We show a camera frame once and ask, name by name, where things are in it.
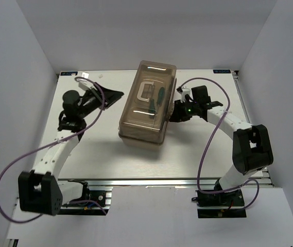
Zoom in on aluminium front rail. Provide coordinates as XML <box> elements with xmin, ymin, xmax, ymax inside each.
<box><xmin>58</xmin><ymin>178</ymin><xmax>274</xmax><ymax>188</ymax></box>

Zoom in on beige cantilever toolbox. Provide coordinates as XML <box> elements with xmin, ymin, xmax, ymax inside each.
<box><xmin>118</xmin><ymin>61</ymin><xmax>177</xmax><ymax>150</ymax></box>

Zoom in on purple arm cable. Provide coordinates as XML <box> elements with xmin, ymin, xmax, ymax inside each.
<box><xmin>0</xmin><ymin>76</ymin><xmax>109</xmax><ymax>224</ymax></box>
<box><xmin>177</xmin><ymin>77</ymin><xmax>261</xmax><ymax>209</ymax></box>

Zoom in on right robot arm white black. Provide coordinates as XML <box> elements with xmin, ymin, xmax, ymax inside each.
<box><xmin>170</xmin><ymin>86</ymin><xmax>273</xmax><ymax>205</ymax></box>

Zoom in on blue label sticker right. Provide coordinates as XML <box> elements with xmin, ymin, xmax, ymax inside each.
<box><xmin>213</xmin><ymin>69</ymin><xmax>231</xmax><ymax>74</ymax></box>

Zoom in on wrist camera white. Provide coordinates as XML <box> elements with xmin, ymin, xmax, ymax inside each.
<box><xmin>75</xmin><ymin>72</ymin><xmax>93</xmax><ymax>91</ymax></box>
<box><xmin>176</xmin><ymin>86</ymin><xmax>191</xmax><ymax>102</ymax></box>

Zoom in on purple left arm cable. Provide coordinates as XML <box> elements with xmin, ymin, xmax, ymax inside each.
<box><xmin>0</xmin><ymin>76</ymin><xmax>109</xmax><ymax>224</ymax></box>

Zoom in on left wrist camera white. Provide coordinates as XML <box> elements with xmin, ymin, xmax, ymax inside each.
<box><xmin>75</xmin><ymin>72</ymin><xmax>93</xmax><ymax>91</ymax></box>

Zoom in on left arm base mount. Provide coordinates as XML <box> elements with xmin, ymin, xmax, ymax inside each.
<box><xmin>59</xmin><ymin>187</ymin><xmax>112</xmax><ymax>216</ymax></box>

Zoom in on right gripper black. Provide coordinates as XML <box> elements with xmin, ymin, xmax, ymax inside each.
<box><xmin>169</xmin><ymin>98</ymin><xmax>199</xmax><ymax>122</ymax></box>

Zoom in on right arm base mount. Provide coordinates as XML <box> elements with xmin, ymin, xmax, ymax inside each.
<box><xmin>191</xmin><ymin>190</ymin><xmax>247</xmax><ymax>219</ymax></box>

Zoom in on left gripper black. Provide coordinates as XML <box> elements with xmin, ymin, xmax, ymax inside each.
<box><xmin>78</xmin><ymin>82</ymin><xmax>124</xmax><ymax>119</ymax></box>

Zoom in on large green handle screwdriver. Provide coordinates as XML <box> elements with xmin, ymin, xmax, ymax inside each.
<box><xmin>148</xmin><ymin>99</ymin><xmax>157</xmax><ymax>118</ymax></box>

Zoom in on blue label sticker left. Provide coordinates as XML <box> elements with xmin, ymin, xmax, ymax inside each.
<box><xmin>60</xmin><ymin>72</ymin><xmax>78</xmax><ymax>76</ymax></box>

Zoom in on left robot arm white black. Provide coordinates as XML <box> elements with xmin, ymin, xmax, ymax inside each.
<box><xmin>18</xmin><ymin>81</ymin><xmax>124</xmax><ymax>216</ymax></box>

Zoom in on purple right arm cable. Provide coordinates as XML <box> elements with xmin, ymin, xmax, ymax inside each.
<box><xmin>177</xmin><ymin>77</ymin><xmax>261</xmax><ymax>209</ymax></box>

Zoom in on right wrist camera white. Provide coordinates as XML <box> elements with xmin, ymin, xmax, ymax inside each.
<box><xmin>176</xmin><ymin>86</ymin><xmax>191</xmax><ymax>102</ymax></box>

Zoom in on blue label sticker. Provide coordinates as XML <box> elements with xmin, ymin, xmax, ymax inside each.
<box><xmin>213</xmin><ymin>69</ymin><xmax>231</xmax><ymax>74</ymax></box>
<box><xmin>60</xmin><ymin>72</ymin><xmax>78</xmax><ymax>76</ymax></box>

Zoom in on green handle long screwdriver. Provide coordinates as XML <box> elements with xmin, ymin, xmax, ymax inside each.
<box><xmin>157</xmin><ymin>87</ymin><xmax>166</xmax><ymax>106</ymax></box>

